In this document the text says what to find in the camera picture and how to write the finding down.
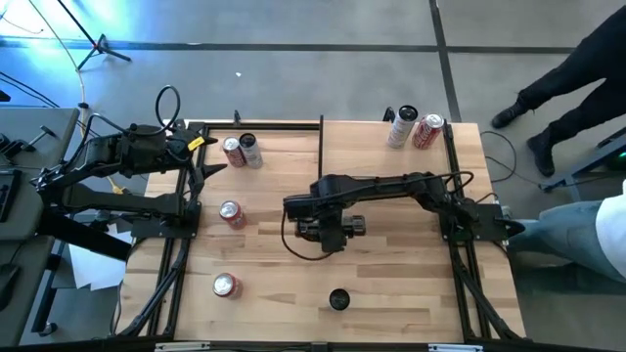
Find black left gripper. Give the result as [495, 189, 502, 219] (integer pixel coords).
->
[165, 125, 229, 186]

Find dark metal stand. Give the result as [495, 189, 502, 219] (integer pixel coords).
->
[539, 130, 626, 193]

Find black table frame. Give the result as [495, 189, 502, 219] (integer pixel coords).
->
[110, 116, 527, 343]

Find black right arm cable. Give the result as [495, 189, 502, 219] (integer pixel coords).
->
[280, 209, 335, 262]

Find red Fanta strawberry can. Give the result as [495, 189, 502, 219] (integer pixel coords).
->
[218, 199, 248, 232]

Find black tripod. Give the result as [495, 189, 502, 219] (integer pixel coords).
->
[55, 0, 133, 72]

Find black keyboard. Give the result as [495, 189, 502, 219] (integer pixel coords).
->
[0, 168, 23, 224]

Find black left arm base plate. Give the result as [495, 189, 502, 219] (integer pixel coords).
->
[130, 199, 202, 241]

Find white metal bracket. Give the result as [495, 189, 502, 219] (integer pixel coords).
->
[427, 343, 485, 352]
[154, 341, 212, 352]

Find red Coca-Cola can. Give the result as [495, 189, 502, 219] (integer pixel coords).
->
[411, 112, 445, 151]
[222, 136, 247, 169]

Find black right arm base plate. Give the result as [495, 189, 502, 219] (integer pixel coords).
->
[441, 202, 527, 244]

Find Celsius Arctic Vibe can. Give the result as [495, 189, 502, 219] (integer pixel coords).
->
[238, 132, 265, 170]

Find grey desk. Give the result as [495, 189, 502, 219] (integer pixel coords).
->
[0, 235, 56, 347]
[0, 107, 81, 242]

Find dark floor cable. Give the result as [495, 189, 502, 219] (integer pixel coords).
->
[481, 129, 544, 190]

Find Celsius Tropical Vibe can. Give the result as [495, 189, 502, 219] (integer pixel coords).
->
[328, 287, 351, 312]

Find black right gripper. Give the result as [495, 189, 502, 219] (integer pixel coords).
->
[295, 214, 368, 254]

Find yellow hanging cable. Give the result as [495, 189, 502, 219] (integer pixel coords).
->
[26, 0, 89, 126]

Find red soda can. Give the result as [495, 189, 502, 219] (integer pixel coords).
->
[211, 272, 244, 301]

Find black computer mouse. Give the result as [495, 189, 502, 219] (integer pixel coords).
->
[0, 262, 21, 312]

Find white Celsius can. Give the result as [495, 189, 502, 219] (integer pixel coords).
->
[385, 104, 420, 150]

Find white paper sheets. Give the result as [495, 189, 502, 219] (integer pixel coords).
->
[67, 222, 134, 292]

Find person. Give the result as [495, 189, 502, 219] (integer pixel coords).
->
[491, 3, 626, 178]
[508, 179, 626, 286]

